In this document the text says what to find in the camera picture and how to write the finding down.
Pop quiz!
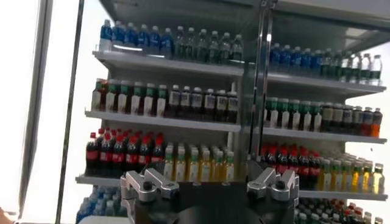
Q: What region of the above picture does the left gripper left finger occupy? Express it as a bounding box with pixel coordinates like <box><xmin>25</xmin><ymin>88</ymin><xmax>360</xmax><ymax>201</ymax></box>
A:
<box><xmin>120</xmin><ymin>167</ymin><xmax>181</xmax><ymax>224</ymax></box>

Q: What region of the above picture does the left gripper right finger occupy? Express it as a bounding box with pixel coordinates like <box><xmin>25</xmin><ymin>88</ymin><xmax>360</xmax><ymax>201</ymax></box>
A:
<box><xmin>246</xmin><ymin>167</ymin><xmax>300</xmax><ymax>202</ymax></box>

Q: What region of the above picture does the red cap cola bottle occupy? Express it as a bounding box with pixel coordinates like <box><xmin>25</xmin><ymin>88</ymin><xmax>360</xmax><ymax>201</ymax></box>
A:
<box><xmin>287</xmin><ymin>148</ymin><xmax>299</xmax><ymax>183</ymax></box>
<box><xmin>151</xmin><ymin>136</ymin><xmax>165</xmax><ymax>175</ymax></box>
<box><xmin>111</xmin><ymin>135</ymin><xmax>126</xmax><ymax>177</ymax></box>
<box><xmin>276</xmin><ymin>147</ymin><xmax>289</xmax><ymax>174</ymax></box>
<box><xmin>138</xmin><ymin>136</ymin><xmax>152</xmax><ymax>172</ymax></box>
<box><xmin>267</xmin><ymin>146</ymin><xmax>278</xmax><ymax>171</ymax></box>
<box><xmin>258</xmin><ymin>145</ymin><xmax>268</xmax><ymax>170</ymax></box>
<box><xmin>98</xmin><ymin>133</ymin><xmax>112</xmax><ymax>177</ymax></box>
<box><xmin>85</xmin><ymin>132</ymin><xmax>99</xmax><ymax>176</ymax></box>
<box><xmin>125</xmin><ymin>136</ymin><xmax>140</xmax><ymax>173</ymax></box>
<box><xmin>297</xmin><ymin>149</ymin><xmax>310</xmax><ymax>189</ymax></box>

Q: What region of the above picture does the yellow juice bottle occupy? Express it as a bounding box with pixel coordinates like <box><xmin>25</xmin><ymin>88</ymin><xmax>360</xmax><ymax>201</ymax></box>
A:
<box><xmin>163</xmin><ymin>148</ymin><xmax>175</xmax><ymax>182</ymax></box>
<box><xmin>318</xmin><ymin>158</ymin><xmax>332</xmax><ymax>192</ymax></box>
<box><xmin>224</xmin><ymin>151</ymin><xmax>235</xmax><ymax>183</ymax></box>
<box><xmin>361</xmin><ymin>162</ymin><xmax>374</xmax><ymax>194</ymax></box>
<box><xmin>372</xmin><ymin>163</ymin><xmax>385</xmax><ymax>195</ymax></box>
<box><xmin>350</xmin><ymin>161</ymin><xmax>363</xmax><ymax>194</ymax></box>
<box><xmin>174</xmin><ymin>148</ymin><xmax>187</xmax><ymax>183</ymax></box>
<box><xmin>340</xmin><ymin>160</ymin><xmax>352</xmax><ymax>193</ymax></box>
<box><xmin>187</xmin><ymin>149</ymin><xmax>200</xmax><ymax>183</ymax></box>
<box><xmin>330</xmin><ymin>159</ymin><xmax>342</xmax><ymax>192</ymax></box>
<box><xmin>199</xmin><ymin>149</ymin><xmax>213</xmax><ymax>183</ymax></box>
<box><xmin>212</xmin><ymin>150</ymin><xmax>224</xmax><ymax>183</ymax></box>

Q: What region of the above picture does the grey metal shelf unit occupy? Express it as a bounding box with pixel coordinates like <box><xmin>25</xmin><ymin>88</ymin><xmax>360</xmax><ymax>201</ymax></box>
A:
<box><xmin>74</xmin><ymin>0</ymin><xmax>260</xmax><ymax>224</ymax></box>
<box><xmin>246</xmin><ymin>0</ymin><xmax>390</xmax><ymax>224</ymax></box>

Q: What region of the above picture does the dark bottle beige label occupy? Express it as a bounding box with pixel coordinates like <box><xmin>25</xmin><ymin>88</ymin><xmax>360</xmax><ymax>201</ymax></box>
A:
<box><xmin>321</xmin><ymin>102</ymin><xmax>334</xmax><ymax>133</ymax></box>
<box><xmin>332</xmin><ymin>103</ymin><xmax>344</xmax><ymax>134</ymax></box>

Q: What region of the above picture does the dark bottle grey label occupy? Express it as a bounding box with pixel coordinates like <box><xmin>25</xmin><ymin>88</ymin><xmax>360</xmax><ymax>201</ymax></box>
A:
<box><xmin>180</xmin><ymin>86</ymin><xmax>192</xmax><ymax>119</ymax></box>
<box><xmin>203</xmin><ymin>88</ymin><xmax>216</xmax><ymax>122</ymax></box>
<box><xmin>168</xmin><ymin>84</ymin><xmax>181</xmax><ymax>118</ymax></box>
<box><xmin>215</xmin><ymin>89</ymin><xmax>229</xmax><ymax>122</ymax></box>
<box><xmin>191</xmin><ymin>87</ymin><xmax>204</xmax><ymax>120</ymax></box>
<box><xmin>227</xmin><ymin>91</ymin><xmax>239</xmax><ymax>124</ymax></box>

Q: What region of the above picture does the black slanted pole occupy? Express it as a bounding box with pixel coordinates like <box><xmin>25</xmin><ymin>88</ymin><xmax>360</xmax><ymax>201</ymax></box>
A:
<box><xmin>54</xmin><ymin>0</ymin><xmax>86</xmax><ymax>224</ymax></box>

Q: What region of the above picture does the red drink bottle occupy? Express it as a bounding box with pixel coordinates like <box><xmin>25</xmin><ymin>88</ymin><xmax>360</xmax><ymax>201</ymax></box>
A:
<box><xmin>371</xmin><ymin>108</ymin><xmax>383</xmax><ymax>138</ymax></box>

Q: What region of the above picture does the green tinted water bottle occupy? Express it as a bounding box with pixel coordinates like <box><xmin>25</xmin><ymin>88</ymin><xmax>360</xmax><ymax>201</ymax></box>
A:
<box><xmin>331</xmin><ymin>50</ymin><xmax>342</xmax><ymax>80</ymax></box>
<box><xmin>185</xmin><ymin>27</ymin><xmax>197</xmax><ymax>61</ymax></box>
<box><xmin>341</xmin><ymin>51</ymin><xmax>352</xmax><ymax>82</ymax></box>
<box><xmin>196</xmin><ymin>29</ymin><xmax>210</xmax><ymax>63</ymax></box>
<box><xmin>360</xmin><ymin>53</ymin><xmax>372</xmax><ymax>85</ymax></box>
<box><xmin>231</xmin><ymin>34</ymin><xmax>244</xmax><ymax>66</ymax></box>
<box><xmin>219</xmin><ymin>32</ymin><xmax>232</xmax><ymax>65</ymax></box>
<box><xmin>208</xmin><ymin>30</ymin><xmax>221</xmax><ymax>64</ymax></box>
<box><xmin>174</xmin><ymin>26</ymin><xmax>186</xmax><ymax>60</ymax></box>
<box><xmin>370</xmin><ymin>54</ymin><xmax>383</xmax><ymax>86</ymax></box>
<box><xmin>350</xmin><ymin>52</ymin><xmax>362</xmax><ymax>83</ymax></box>
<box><xmin>321</xmin><ymin>48</ymin><xmax>333</xmax><ymax>79</ymax></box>

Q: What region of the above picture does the grey slanted beam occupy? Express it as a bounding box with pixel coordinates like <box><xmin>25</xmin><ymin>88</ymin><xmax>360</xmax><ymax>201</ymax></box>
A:
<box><xmin>17</xmin><ymin>0</ymin><xmax>55</xmax><ymax>219</ymax></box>

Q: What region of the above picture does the open cardboard box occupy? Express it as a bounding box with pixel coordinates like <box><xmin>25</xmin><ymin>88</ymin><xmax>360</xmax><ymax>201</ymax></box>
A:
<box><xmin>0</xmin><ymin>206</ymin><xmax>15</xmax><ymax>224</ymax></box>

